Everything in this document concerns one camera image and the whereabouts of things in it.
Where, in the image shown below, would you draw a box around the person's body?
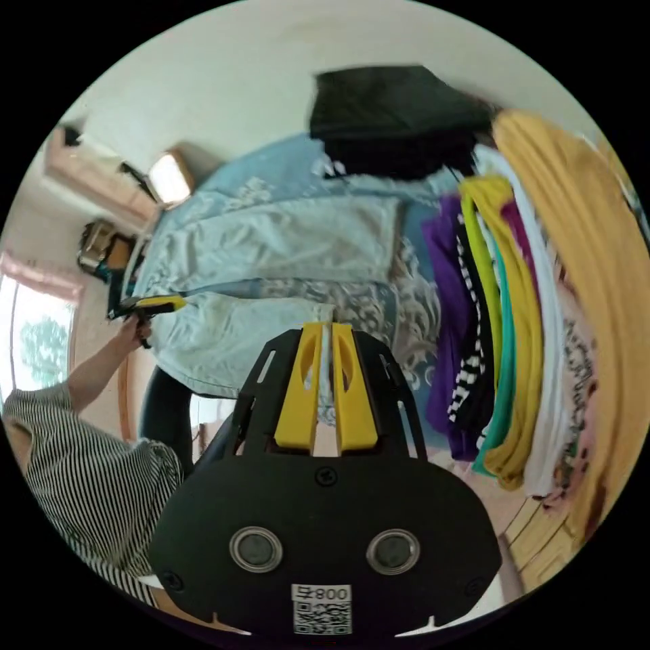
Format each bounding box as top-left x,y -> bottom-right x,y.
1,381 -> 185,609

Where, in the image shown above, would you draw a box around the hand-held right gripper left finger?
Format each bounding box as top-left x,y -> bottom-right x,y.
274,324 -> 324,454

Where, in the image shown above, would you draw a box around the person's left forearm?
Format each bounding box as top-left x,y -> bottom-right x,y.
66,332 -> 137,413

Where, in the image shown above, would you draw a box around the window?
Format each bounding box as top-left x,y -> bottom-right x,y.
0,274 -> 78,405

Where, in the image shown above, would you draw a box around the blue denim long pants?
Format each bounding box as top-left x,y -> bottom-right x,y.
133,192 -> 405,415

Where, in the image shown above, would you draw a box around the person's left hand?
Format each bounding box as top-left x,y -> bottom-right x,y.
117,313 -> 153,352

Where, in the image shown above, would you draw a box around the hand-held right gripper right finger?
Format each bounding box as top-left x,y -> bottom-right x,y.
332,323 -> 380,454

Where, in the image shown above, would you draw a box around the pile of clothes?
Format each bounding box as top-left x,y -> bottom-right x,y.
308,64 -> 649,542

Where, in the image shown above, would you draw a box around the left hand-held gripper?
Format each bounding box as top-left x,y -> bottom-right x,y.
106,294 -> 188,351

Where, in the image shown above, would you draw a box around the pink curtain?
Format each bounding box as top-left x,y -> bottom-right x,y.
0,249 -> 86,305

